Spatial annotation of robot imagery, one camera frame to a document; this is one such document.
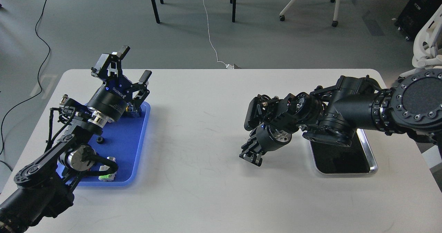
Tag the blue plastic tray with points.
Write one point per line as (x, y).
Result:
(123, 141)

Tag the small black gear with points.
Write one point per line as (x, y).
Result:
(100, 140)

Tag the black cabinet top right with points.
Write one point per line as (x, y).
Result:
(415, 15)

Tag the green grey push button switch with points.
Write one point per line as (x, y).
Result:
(108, 177)

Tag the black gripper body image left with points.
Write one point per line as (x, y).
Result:
(112, 97)

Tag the green button blue switch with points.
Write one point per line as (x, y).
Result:
(133, 110)

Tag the silver metal tray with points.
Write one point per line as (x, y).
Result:
(332, 160)

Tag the white office chair right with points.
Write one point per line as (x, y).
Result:
(426, 47)

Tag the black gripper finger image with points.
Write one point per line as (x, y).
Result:
(249, 149)
(255, 157)
(141, 87)
(108, 66)

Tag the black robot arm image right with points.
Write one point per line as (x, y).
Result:
(332, 115)

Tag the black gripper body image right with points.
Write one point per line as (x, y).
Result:
(270, 139)

